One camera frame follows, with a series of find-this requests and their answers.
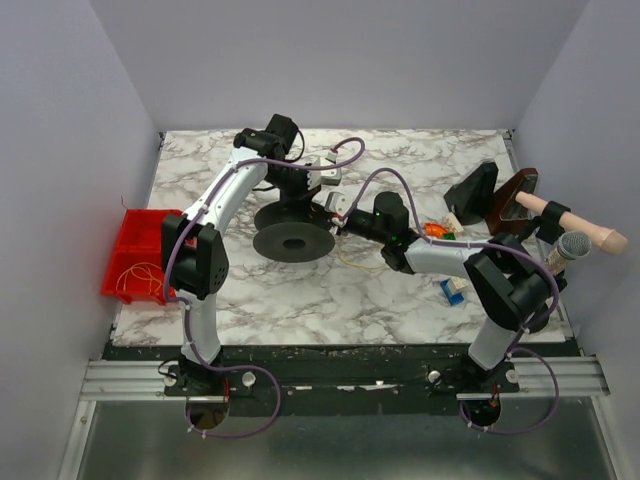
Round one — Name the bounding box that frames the black cable spool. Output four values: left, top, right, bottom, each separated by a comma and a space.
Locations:
253, 201, 335, 263

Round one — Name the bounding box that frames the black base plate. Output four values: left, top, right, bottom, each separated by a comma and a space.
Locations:
102, 343, 521, 419

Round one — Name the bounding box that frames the yellow wire in bin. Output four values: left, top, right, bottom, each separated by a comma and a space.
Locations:
115, 263, 164, 296

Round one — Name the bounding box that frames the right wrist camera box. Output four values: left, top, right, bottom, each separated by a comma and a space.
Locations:
324, 191, 350, 219

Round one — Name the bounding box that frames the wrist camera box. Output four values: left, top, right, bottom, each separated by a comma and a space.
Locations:
324, 191, 350, 219
307, 152, 342, 190

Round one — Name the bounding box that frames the small white connector block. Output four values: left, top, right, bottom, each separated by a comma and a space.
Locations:
441, 212, 464, 234

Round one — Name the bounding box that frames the aluminium rail frame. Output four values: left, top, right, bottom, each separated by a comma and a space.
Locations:
60, 349, 621, 479

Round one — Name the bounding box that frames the orange curved toy track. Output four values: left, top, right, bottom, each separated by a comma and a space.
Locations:
424, 222, 456, 241

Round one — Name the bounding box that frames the beige handle with black clamp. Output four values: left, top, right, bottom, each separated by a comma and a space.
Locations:
515, 192, 628, 255

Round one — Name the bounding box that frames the blue white toy block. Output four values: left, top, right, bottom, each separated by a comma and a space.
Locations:
440, 277, 470, 306

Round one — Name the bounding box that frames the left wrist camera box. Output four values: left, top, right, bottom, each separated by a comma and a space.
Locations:
307, 152, 342, 190

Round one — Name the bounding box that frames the red plastic bin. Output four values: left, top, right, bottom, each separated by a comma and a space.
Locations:
101, 209, 181, 305

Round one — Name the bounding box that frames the black triangular stand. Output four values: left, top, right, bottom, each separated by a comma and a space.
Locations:
444, 159, 499, 226

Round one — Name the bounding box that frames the grey microphone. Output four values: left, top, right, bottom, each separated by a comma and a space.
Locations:
545, 231, 592, 275

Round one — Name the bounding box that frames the brown triangular stand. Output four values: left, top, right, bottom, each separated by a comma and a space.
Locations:
487, 168, 541, 239

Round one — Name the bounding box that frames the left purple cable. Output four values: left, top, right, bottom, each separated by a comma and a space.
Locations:
162, 137, 366, 440

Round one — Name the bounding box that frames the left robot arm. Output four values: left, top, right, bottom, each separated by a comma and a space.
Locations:
161, 114, 299, 365

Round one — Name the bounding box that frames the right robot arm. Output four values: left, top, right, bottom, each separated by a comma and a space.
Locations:
340, 192, 558, 371

